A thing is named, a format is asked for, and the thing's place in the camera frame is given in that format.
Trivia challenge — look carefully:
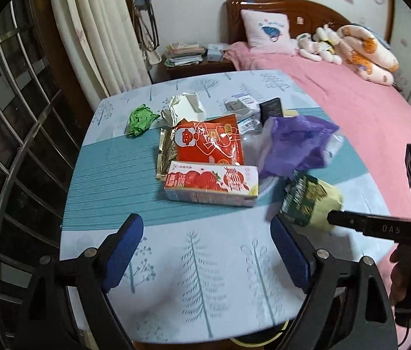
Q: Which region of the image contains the strawberry print milk carton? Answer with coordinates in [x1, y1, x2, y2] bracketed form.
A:
[164, 161, 259, 208]

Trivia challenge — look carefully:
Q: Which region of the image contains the grey foil packet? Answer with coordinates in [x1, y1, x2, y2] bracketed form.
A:
[225, 98, 244, 114]

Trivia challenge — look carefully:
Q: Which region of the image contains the green crumpled paper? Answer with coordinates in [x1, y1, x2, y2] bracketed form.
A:
[128, 104, 160, 138]

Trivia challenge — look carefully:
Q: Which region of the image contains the pink bed blanket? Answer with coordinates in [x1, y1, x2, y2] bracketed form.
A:
[224, 42, 411, 300]

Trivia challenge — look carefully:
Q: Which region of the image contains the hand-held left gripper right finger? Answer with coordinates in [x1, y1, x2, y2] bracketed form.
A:
[270, 214, 399, 350]

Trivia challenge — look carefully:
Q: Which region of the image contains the white foil wrapper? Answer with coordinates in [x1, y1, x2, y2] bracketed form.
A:
[160, 94, 206, 129]

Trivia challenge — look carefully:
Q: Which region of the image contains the yellow hose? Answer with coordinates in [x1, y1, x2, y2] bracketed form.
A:
[231, 321, 290, 349]

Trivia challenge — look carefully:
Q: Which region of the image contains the small white bag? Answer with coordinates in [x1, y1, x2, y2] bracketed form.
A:
[143, 49, 162, 68]

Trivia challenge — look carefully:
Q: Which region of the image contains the wooden headboard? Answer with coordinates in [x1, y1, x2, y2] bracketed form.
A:
[225, 0, 352, 44]

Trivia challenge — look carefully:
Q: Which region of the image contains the wooden nightstand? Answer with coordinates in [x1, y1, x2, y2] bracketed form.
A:
[160, 56, 235, 81]

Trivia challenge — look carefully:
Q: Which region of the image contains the stack of books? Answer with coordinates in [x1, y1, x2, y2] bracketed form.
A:
[164, 43, 206, 68]

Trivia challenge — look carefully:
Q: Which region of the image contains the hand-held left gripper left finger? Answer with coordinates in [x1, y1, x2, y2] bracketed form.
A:
[12, 213, 144, 350]

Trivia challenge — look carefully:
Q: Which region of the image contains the pink pillow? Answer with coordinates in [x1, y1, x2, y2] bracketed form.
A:
[241, 9, 297, 56]

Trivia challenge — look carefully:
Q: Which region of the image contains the light blue tissue box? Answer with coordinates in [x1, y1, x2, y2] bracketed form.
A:
[205, 43, 228, 62]

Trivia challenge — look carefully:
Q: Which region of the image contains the white plush toy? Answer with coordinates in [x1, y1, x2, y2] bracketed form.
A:
[296, 24, 345, 62]

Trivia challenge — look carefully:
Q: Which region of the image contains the orange snack bag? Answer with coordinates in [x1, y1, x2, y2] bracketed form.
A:
[156, 114, 246, 180]

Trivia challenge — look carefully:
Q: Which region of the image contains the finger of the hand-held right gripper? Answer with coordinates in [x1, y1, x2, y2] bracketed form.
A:
[327, 209, 411, 245]

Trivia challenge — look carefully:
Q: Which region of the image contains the clear plastic bottle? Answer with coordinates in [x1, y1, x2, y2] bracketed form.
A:
[241, 126, 273, 170]

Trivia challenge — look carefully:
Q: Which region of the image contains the small black box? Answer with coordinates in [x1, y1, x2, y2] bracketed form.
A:
[259, 98, 284, 125]

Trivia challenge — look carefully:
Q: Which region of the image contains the purple plastic bag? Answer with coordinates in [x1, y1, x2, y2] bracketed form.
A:
[258, 115, 341, 177]

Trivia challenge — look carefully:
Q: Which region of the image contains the black cable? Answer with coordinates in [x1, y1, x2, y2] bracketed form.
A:
[396, 310, 411, 350]

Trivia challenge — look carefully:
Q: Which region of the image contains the metal window grille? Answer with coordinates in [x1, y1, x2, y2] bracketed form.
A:
[0, 0, 93, 336]

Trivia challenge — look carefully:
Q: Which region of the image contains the cream curtain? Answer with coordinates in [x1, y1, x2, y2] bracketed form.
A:
[49, 0, 151, 112]

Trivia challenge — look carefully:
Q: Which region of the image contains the green yellow snack packet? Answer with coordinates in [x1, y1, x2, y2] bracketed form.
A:
[280, 169, 345, 233]

